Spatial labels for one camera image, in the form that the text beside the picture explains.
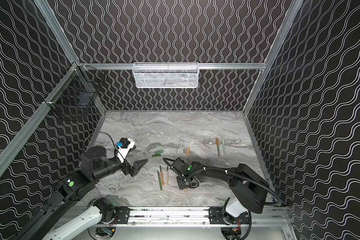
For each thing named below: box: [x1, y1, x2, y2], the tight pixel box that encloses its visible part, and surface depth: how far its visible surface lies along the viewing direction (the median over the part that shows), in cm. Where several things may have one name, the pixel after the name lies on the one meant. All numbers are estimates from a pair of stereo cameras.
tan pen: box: [166, 165, 169, 186], surface depth 89 cm
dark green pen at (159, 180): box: [157, 170, 163, 191], surface depth 87 cm
